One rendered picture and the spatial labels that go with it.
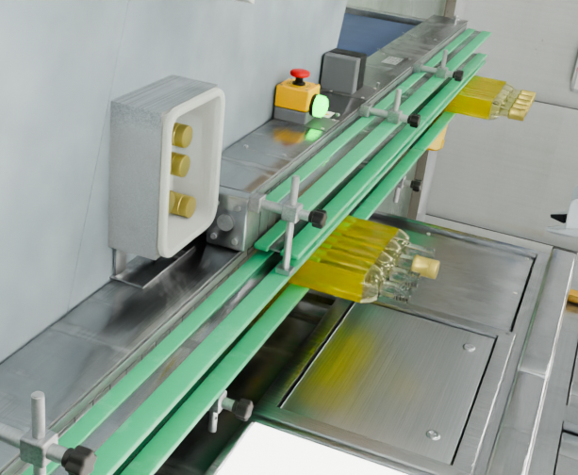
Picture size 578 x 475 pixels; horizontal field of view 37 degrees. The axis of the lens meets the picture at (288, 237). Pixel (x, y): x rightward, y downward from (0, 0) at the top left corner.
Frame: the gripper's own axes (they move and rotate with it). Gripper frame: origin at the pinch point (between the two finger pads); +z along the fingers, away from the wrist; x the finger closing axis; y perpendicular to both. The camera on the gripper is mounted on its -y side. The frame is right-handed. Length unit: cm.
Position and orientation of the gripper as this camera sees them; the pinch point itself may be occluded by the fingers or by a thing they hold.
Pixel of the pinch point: (556, 225)
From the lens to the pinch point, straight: 144.6
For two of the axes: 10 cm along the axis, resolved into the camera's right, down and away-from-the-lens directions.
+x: -3.7, 3.8, -8.5
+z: -9.0, 0.7, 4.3
